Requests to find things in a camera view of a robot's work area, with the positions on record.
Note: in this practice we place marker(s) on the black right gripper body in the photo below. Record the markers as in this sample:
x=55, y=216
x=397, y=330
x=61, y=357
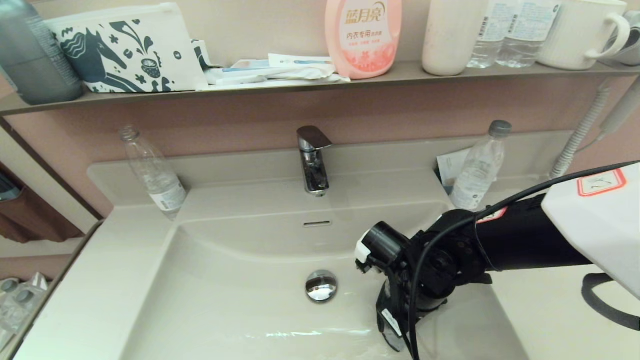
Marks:
x=400, y=300

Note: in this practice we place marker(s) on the chrome faucet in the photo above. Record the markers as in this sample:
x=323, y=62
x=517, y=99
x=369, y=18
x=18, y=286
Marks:
x=315, y=175

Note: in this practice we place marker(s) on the cream sink basin countertop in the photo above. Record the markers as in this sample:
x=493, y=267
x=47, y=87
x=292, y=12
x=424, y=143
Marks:
x=200, y=300

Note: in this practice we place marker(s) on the chrome drain stopper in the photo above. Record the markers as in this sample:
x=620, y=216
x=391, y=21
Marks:
x=321, y=286

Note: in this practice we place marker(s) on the white paper card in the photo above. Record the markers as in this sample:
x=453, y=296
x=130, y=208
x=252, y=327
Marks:
x=450, y=165

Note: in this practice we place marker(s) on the clear bottle with grey cap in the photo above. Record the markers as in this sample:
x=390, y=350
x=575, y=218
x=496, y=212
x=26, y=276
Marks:
x=475, y=175

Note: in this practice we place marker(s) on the white sachet packet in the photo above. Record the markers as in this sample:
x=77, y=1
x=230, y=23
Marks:
x=280, y=76

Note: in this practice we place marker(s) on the pink detergent bottle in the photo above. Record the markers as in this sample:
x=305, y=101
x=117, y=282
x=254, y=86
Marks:
x=362, y=45

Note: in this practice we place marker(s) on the white blue-striped packet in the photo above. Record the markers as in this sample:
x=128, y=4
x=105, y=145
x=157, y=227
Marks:
x=300, y=61

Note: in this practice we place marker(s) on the clear labelled water bottle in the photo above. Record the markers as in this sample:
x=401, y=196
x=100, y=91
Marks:
x=485, y=50
x=526, y=40

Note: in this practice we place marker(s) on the cream tumbler cup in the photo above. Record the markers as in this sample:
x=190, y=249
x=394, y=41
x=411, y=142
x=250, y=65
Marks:
x=450, y=40

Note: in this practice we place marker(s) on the clear uncapped plastic bottle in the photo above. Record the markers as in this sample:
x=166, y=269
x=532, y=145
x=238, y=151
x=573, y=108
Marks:
x=159, y=187

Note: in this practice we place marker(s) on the white ribbed mug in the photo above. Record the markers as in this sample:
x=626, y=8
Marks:
x=576, y=35

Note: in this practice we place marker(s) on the grey hair dryer head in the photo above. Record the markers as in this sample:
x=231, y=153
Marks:
x=633, y=45

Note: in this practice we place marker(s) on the white pouch with horse print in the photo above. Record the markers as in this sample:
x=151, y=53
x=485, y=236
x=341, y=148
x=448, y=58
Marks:
x=125, y=50

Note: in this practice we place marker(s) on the brown hanging cloth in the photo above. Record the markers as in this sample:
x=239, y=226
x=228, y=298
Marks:
x=35, y=220

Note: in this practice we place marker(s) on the clear plastic wrapped packs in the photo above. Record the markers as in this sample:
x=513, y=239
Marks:
x=20, y=305

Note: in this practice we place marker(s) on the grey plastic bottle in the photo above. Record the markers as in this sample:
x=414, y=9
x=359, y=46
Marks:
x=35, y=60

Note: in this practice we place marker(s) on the brown wall shelf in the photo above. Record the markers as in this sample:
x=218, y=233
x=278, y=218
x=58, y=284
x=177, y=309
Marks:
x=300, y=89

